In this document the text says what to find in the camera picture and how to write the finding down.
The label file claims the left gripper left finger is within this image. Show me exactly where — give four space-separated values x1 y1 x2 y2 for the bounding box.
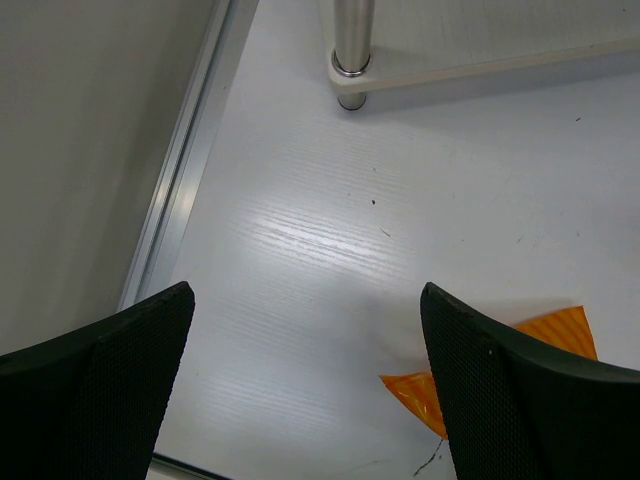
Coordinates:
1 281 195 479

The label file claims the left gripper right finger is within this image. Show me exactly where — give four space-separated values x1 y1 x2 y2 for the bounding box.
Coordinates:
420 283 639 479

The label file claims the blue orange pasta bag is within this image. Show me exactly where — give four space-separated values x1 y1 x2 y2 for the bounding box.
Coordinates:
378 305 599 441

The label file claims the white two-tier shelf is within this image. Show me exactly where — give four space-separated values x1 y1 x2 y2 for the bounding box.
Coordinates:
318 0 639 110

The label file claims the aluminium table edge rail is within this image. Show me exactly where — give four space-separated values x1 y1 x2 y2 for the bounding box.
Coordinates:
118 1 230 310

